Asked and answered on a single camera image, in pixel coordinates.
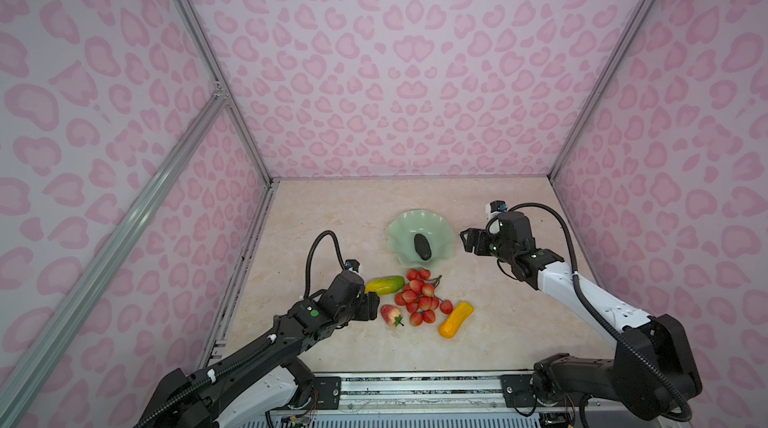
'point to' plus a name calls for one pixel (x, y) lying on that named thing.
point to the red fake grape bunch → (419, 298)
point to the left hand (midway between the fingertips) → (371, 295)
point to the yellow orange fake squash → (453, 323)
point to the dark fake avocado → (422, 246)
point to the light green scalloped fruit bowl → (406, 225)
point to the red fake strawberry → (391, 315)
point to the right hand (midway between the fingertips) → (474, 232)
